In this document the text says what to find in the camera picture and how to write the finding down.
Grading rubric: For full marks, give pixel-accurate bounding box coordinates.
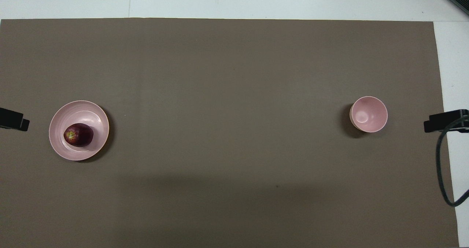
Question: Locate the dark red apple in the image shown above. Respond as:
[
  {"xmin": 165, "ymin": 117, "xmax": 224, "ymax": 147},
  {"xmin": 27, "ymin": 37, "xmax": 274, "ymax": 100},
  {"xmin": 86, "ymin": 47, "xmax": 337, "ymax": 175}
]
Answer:
[{"xmin": 63, "ymin": 123, "xmax": 94, "ymax": 148}]

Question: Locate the pink bowl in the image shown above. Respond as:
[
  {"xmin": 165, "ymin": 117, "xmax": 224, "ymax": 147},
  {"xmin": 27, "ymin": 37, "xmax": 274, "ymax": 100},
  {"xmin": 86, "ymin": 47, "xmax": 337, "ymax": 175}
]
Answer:
[{"xmin": 349, "ymin": 96, "xmax": 388, "ymax": 133}]

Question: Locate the pink plate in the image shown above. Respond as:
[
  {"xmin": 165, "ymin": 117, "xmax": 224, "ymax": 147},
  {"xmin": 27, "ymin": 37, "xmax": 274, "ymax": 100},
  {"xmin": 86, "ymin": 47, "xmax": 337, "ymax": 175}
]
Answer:
[{"xmin": 49, "ymin": 100, "xmax": 110, "ymax": 161}]

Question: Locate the brown table mat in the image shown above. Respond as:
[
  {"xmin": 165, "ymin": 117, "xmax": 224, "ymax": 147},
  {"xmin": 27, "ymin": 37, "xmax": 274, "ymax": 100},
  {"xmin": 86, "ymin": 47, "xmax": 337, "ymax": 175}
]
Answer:
[{"xmin": 0, "ymin": 18, "xmax": 459, "ymax": 248}]

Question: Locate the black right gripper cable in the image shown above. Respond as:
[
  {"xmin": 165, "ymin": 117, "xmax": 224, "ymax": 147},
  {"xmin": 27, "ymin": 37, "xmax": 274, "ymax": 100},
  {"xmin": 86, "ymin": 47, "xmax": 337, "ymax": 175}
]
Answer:
[{"xmin": 436, "ymin": 114, "xmax": 469, "ymax": 207}]

